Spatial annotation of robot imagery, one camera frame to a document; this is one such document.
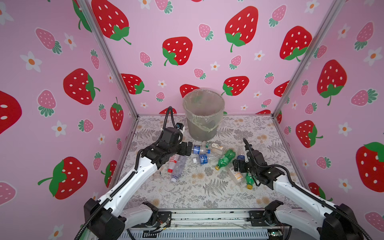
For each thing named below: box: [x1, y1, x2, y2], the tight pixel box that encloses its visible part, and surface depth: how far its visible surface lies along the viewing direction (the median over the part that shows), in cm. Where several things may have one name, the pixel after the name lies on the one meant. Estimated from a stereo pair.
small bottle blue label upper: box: [191, 145, 204, 155], surface depth 97 cm
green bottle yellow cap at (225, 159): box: [214, 149, 236, 171], surface depth 92 cm
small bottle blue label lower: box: [199, 153, 208, 165], surface depth 92 cm
